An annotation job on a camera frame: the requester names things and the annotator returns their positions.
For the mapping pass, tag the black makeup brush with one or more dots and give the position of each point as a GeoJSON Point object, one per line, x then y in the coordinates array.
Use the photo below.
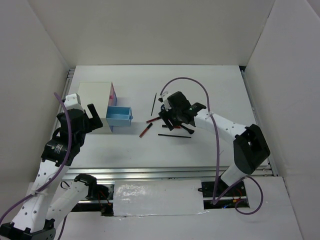
{"type": "Point", "coordinates": [190, 131]}

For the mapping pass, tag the aluminium table rail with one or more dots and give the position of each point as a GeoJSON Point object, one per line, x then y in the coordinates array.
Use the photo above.
{"type": "Point", "coordinates": [162, 173]}

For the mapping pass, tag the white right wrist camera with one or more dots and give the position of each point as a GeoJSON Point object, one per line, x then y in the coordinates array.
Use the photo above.
{"type": "Point", "coordinates": [163, 97]}

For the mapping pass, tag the long black eyeliner pencil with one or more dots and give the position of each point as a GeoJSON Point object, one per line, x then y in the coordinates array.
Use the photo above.
{"type": "Point", "coordinates": [173, 136]}

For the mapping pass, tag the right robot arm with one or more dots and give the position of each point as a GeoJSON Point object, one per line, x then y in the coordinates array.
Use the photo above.
{"type": "Point", "coordinates": [250, 148]}

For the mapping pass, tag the thin black makeup pencil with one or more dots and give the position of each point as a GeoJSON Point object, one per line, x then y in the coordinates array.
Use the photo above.
{"type": "Point", "coordinates": [153, 104]}

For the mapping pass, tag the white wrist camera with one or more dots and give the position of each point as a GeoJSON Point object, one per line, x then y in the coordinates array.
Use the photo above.
{"type": "Point", "coordinates": [163, 97]}
{"type": "Point", "coordinates": [73, 101]}

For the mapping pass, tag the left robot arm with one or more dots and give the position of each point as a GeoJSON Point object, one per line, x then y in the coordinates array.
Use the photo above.
{"type": "Point", "coordinates": [39, 215]}

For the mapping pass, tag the white drawer cabinet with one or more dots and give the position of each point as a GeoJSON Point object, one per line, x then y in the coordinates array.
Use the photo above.
{"type": "Point", "coordinates": [96, 93]}

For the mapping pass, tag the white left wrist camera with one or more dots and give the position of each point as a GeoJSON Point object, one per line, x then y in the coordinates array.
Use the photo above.
{"type": "Point", "coordinates": [73, 101]}

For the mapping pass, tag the blue drawer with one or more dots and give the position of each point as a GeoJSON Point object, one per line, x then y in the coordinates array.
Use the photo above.
{"type": "Point", "coordinates": [119, 116]}

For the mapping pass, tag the pink drawer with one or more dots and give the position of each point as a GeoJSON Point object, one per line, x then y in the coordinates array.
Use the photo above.
{"type": "Point", "coordinates": [112, 96]}

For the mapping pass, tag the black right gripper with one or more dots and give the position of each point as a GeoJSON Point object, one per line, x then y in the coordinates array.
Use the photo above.
{"type": "Point", "coordinates": [166, 115]}

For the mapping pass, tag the white foam cover panel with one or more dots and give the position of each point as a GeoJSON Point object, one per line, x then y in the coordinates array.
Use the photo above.
{"type": "Point", "coordinates": [157, 198]}

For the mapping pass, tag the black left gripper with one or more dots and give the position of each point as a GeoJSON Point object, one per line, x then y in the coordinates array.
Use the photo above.
{"type": "Point", "coordinates": [94, 122]}

